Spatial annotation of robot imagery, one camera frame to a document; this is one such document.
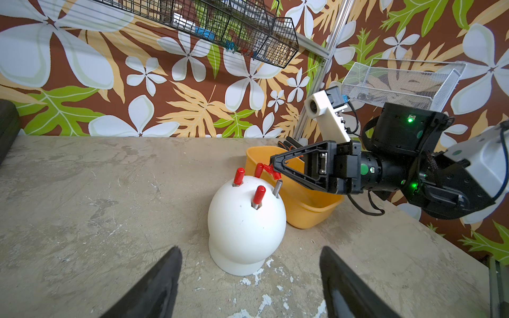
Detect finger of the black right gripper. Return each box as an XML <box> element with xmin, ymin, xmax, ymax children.
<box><xmin>278</xmin><ymin>166</ymin><xmax>337</xmax><ymax>193</ymax></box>
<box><xmin>270</xmin><ymin>141</ymin><xmax>330</xmax><ymax>169</ymax></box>

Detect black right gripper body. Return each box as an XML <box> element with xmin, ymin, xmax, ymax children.
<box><xmin>304</xmin><ymin>140</ymin><xmax>363</xmax><ymax>195</ymax></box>

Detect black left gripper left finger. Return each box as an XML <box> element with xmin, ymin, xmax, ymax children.
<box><xmin>102</xmin><ymin>246</ymin><xmax>182</xmax><ymax>317</ymax></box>

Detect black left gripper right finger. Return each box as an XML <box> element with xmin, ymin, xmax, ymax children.
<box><xmin>319</xmin><ymin>246</ymin><xmax>400</xmax><ymax>317</ymax></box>

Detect red screw protection sleeve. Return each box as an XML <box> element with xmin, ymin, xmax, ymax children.
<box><xmin>232</xmin><ymin>168</ymin><xmax>245</xmax><ymax>187</ymax></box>

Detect white dome screw fixture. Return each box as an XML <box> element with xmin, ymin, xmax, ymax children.
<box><xmin>208</xmin><ymin>172</ymin><xmax>286</xmax><ymax>276</ymax></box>

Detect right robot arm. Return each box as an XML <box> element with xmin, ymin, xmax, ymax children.
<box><xmin>270</xmin><ymin>103</ymin><xmax>508</xmax><ymax>219</ymax></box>

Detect front right metal screw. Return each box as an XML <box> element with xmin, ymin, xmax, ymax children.
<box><xmin>273</xmin><ymin>179</ymin><xmax>283</xmax><ymax>198</ymax></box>

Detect yellow plastic tray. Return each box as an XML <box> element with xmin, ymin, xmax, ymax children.
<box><xmin>245</xmin><ymin>146</ymin><xmax>345</xmax><ymax>229</ymax></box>

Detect white mesh basket right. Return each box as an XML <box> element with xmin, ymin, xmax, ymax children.
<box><xmin>342</xmin><ymin>58</ymin><xmax>467</xmax><ymax>112</ymax></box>

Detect black plastic tool case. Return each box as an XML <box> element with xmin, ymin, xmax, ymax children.
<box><xmin>0</xmin><ymin>99</ymin><xmax>21</xmax><ymax>163</ymax></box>

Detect orange handled pliers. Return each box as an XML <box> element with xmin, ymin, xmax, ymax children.
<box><xmin>277</xmin><ymin>136</ymin><xmax>303</xmax><ymax>151</ymax></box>

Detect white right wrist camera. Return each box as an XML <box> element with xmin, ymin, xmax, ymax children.
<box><xmin>304</xmin><ymin>85</ymin><xmax>351</xmax><ymax>144</ymax></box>

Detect black wire basket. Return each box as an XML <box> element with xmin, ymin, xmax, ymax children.
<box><xmin>100</xmin><ymin>0</ymin><xmax>300</xmax><ymax>68</ymax></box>

